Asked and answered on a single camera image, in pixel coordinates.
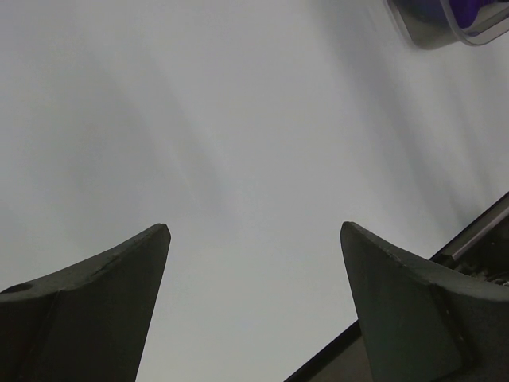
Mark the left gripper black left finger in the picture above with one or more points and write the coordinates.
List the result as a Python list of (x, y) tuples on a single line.
[(86, 322)]

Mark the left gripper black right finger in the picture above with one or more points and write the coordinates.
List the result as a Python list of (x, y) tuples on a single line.
[(421, 321)]

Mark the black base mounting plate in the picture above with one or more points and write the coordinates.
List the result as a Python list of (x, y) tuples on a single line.
[(479, 251)]

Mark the clear grey plastic bin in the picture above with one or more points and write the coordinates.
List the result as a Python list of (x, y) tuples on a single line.
[(430, 25)]

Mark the purple towel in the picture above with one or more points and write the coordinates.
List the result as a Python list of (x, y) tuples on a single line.
[(465, 11)]

